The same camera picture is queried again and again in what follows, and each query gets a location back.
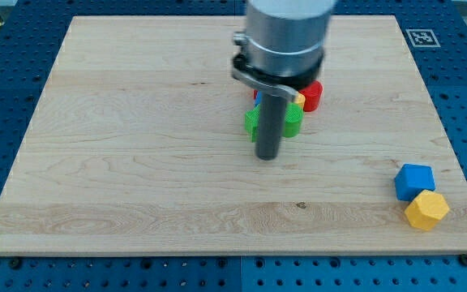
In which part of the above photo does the blue block behind rod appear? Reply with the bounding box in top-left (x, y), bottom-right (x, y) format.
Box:
top-left (254, 92), bottom-right (261, 107)

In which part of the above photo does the yellow hexagon block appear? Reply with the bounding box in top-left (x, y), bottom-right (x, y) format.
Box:
top-left (405, 190), bottom-right (450, 231)

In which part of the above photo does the green star block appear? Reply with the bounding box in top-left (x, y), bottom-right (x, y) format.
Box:
top-left (244, 105), bottom-right (259, 143)

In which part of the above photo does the blue cube block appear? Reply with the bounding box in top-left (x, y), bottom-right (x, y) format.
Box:
top-left (394, 164), bottom-right (435, 201)

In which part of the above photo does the wooden board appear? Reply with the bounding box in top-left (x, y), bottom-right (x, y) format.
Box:
top-left (0, 15), bottom-right (467, 256)

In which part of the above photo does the silver robot arm cylinder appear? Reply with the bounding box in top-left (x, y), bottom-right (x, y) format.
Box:
top-left (231, 0), bottom-right (336, 101)

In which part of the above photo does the white fiducial marker tag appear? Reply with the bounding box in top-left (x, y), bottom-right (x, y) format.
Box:
top-left (406, 28), bottom-right (440, 48)

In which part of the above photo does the green circle block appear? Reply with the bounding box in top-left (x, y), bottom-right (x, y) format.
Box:
top-left (282, 103), bottom-right (304, 138)

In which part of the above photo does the yellow heart block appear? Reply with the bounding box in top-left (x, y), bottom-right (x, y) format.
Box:
top-left (293, 92), bottom-right (306, 109)

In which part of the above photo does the red cylinder block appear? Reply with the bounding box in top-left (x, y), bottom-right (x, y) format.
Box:
top-left (299, 80), bottom-right (323, 112)

